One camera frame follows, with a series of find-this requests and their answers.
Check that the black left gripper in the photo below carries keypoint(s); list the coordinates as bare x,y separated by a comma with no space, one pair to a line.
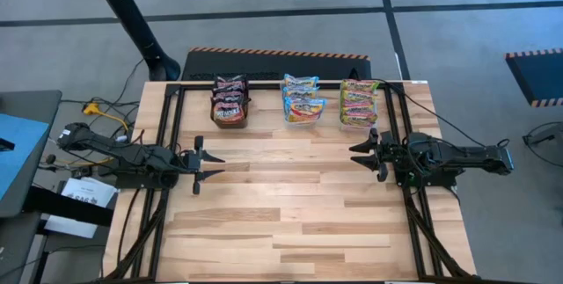
198,165

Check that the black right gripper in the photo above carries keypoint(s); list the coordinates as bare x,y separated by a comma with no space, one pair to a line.
387,154

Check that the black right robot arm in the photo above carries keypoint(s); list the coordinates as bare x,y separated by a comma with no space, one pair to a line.
462,158

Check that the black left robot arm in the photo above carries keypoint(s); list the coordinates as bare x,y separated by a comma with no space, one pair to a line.
119,152

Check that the clear plastic bin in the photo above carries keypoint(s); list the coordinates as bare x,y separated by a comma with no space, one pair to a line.
358,125
303,121

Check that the dark translucent plastic bin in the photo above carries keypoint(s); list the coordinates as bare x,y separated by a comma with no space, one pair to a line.
228,123

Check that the black striped floor mat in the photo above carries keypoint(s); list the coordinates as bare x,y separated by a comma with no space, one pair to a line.
264,66
541,77

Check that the white paper sheet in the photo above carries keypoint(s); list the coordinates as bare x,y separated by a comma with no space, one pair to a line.
70,229
88,189

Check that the dark grey desk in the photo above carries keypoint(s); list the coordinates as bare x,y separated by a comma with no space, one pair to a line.
44,104

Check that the grey chair base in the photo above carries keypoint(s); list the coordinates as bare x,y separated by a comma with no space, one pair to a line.
545,136

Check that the blue desk mat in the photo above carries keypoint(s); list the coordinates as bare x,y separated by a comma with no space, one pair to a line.
22,152

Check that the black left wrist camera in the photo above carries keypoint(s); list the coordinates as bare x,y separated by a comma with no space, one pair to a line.
187,162

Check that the black metal table frame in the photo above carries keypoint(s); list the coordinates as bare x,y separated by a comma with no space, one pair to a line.
259,85

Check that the black camera pole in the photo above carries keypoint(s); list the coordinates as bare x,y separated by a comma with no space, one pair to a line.
127,16

